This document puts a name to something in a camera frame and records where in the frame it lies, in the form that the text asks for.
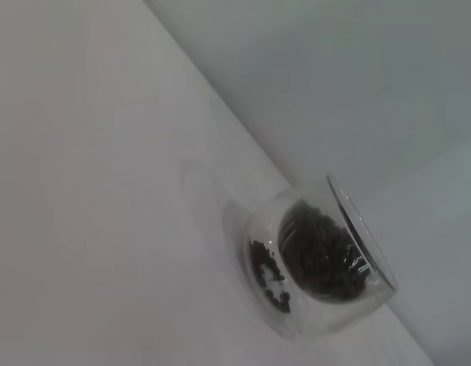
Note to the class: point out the coffee beans heap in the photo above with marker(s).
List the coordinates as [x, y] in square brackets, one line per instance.
[315, 251]

